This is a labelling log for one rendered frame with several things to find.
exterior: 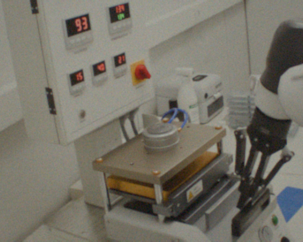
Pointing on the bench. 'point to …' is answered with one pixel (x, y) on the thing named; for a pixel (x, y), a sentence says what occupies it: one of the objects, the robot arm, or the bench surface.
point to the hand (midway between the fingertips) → (246, 193)
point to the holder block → (202, 205)
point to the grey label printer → (169, 83)
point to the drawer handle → (250, 208)
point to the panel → (278, 231)
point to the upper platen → (122, 184)
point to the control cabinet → (81, 76)
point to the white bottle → (225, 137)
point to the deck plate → (82, 220)
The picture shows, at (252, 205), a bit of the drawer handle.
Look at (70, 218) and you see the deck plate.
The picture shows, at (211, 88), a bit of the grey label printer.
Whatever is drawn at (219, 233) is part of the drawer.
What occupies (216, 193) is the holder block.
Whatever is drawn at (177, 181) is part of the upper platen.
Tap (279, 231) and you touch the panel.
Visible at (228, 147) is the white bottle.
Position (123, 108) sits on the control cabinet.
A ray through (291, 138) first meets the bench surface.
